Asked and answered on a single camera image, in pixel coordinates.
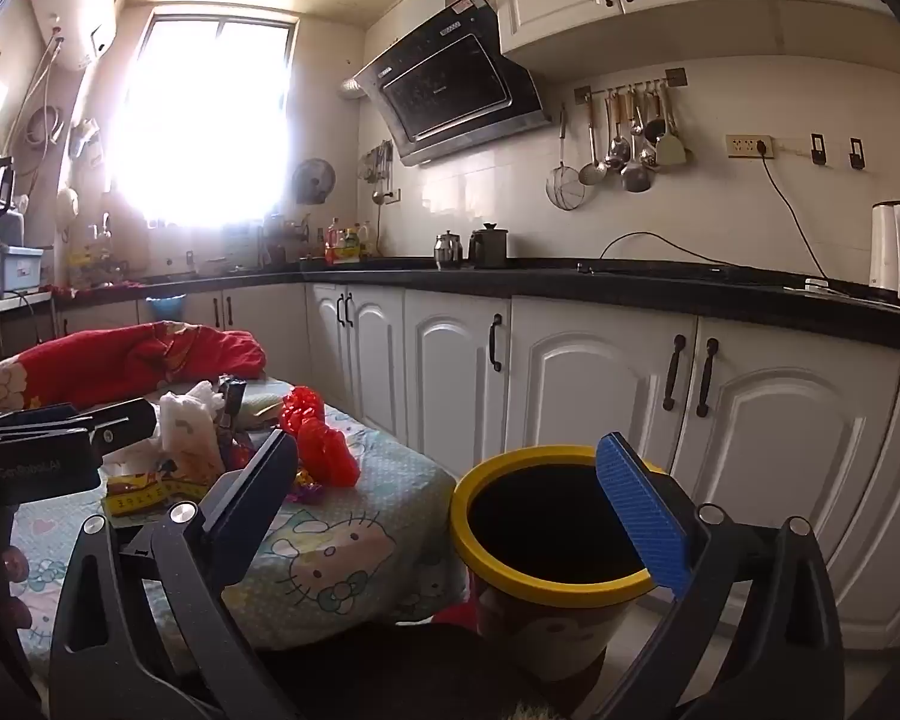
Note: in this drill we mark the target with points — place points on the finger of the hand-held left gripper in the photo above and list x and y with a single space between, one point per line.
41 417
124 420

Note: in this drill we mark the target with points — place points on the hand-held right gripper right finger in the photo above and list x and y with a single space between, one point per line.
641 510

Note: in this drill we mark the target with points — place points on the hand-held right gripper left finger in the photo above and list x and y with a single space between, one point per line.
259 487

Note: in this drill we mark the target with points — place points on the white paper scrap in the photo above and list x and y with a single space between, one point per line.
131 457

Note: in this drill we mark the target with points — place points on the purple candy wrapper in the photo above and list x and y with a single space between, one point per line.
307 491

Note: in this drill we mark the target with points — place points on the white tissue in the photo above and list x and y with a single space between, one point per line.
187 420

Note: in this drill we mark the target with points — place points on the red plastic wrapper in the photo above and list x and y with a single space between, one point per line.
330 454
300 409

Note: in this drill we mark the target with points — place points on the dark snack wrapper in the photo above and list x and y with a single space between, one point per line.
232 397

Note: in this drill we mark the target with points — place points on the yellow rimmed trash bin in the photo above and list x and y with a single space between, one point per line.
532 630

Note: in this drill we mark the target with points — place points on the person's left hand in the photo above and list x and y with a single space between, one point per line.
13 564

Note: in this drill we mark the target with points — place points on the red quilt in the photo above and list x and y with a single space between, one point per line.
120 360

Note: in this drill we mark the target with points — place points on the cartoon printed blanket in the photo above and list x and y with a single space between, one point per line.
345 532

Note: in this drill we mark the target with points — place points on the blue plastic basin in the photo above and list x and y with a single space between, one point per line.
165 307

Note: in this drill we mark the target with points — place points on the blue storage crate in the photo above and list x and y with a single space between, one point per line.
19 266

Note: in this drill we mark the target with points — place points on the white base cabinets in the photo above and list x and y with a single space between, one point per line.
585 367

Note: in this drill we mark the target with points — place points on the pale green container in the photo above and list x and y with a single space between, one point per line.
236 241

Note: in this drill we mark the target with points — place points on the red floor cloth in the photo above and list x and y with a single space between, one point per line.
457 615

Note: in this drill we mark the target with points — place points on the black kitchen countertop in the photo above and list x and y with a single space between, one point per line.
645 289

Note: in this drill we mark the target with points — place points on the dark brown cloth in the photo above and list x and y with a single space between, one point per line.
390 667

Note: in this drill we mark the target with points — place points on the row of condiment bottles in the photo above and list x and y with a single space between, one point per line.
345 240

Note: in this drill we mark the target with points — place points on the white power adapter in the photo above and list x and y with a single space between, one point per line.
817 285

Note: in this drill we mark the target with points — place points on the steel teapot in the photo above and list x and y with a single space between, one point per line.
448 251

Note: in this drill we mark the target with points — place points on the kitchen window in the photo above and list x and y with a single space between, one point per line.
202 127

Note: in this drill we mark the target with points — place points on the black lidded pot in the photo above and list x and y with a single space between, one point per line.
489 247

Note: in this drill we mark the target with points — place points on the large steel ladle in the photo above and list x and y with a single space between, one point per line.
636 178

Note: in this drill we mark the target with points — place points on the small hanging kitchen tools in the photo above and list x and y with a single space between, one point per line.
379 165

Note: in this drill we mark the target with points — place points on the white electric kettle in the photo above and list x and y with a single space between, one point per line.
886 247

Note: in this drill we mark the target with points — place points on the pale green spatula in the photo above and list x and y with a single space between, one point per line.
673 150

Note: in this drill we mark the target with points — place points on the dark serving spoon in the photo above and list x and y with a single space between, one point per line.
653 127

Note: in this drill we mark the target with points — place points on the white water heater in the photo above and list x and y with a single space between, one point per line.
67 15

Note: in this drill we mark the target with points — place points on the black range hood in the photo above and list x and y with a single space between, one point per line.
450 90

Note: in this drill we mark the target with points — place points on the wall mounted fan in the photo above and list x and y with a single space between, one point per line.
313 181

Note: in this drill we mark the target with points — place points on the beige wall power socket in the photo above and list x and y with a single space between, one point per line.
742 146

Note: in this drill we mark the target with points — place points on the black wall hook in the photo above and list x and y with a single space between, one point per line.
817 150
856 154

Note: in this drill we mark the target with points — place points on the silver exhaust duct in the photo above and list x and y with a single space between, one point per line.
349 88

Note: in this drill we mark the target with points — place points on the metal utensil rail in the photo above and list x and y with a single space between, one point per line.
675 76

